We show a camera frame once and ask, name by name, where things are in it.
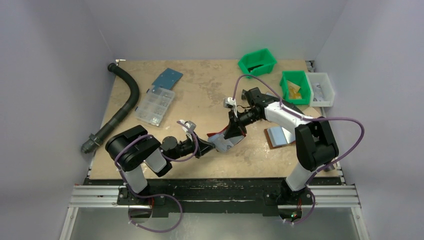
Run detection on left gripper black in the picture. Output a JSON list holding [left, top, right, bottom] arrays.
[[168, 131, 215, 162]]

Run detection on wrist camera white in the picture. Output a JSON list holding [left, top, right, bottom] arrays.
[[223, 97, 237, 109], [178, 119, 196, 135]]

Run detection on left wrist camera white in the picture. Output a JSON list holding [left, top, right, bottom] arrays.
[[178, 119, 196, 135]]

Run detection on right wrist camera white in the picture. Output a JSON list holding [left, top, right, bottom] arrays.
[[223, 97, 237, 109]]

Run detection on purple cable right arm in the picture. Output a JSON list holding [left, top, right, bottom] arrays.
[[232, 74, 365, 226]]

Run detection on black corrugated hose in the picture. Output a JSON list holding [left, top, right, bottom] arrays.
[[81, 62, 141, 155], [241, 89, 336, 173]]

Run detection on black corrugated hose right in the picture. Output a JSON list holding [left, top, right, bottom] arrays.
[[241, 89, 336, 173]]

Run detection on black corrugated hose left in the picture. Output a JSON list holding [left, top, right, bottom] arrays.
[[81, 62, 141, 155]]

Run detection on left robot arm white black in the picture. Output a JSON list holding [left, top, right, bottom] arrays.
[[105, 122, 215, 205]]

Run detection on red leather card holder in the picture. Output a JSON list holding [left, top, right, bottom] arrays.
[[207, 129, 245, 153]]

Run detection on clear compartment screw box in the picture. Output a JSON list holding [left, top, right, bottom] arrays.
[[135, 85, 175, 127]]

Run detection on white plastic bin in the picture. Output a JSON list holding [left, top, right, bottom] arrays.
[[305, 72, 336, 108]]

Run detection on brown open card holder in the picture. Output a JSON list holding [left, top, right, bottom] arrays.
[[264, 126, 296, 150]]

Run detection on green bin with yellow items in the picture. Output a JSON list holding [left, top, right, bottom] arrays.
[[279, 70, 311, 105]]

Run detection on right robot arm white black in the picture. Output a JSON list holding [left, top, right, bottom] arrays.
[[223, 87, 339, 204]]

